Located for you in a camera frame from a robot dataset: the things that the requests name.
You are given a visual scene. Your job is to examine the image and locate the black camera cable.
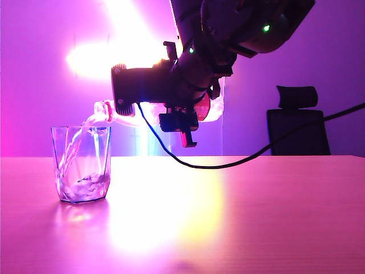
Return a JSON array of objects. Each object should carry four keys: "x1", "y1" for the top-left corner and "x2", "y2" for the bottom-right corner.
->
[{"x1": 136, "y1": 102, "x2": 365, "y2": 170}]

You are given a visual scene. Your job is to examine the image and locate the clear faceted drinking glass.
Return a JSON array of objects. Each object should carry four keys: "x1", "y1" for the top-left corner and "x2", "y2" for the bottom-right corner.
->
[{"x1": 50, "y1": 125, "x2": 112, "y2": 204}]

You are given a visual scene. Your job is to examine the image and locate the clear red-label water bottle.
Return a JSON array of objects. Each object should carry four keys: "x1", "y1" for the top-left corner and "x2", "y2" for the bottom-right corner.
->
[{"x1": 93, "y1": 76, "x2": 226, "y2": 128}]

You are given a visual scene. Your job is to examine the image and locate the horizontal LED light strip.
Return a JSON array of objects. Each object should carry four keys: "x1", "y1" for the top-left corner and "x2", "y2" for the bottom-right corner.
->
[{"x1": 66, "y1": 42, "x2": 172, "y2": 79}]

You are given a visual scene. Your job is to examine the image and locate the black office chair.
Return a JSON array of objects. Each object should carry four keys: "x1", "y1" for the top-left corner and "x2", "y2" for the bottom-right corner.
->
[{"x1": 266, "y1": 84, "x2": 331, "y2": 156}]

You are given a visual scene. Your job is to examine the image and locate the vertical LED light strip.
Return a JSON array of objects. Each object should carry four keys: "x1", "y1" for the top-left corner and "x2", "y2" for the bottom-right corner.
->
[{"x1": 102, "y1": 0, "x2": 172, "y2": 157}]

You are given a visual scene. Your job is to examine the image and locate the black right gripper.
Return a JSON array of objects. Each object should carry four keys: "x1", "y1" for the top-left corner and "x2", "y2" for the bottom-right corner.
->
[{"x1": 159, "y1": 41, "x2": 232, "y2": 148}]

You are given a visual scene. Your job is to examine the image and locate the thin hanging wall wire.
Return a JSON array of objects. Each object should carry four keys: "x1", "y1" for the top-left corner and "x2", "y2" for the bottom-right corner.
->
[{"x1": 221, "y1": 76, "x2": 226, "y2": 156}]

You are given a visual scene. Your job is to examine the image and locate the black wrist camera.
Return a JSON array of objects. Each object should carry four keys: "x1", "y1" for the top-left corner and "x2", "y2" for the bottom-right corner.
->
[{"x1": 110, "y1": 63, "x2": 173, "y2": 117}]

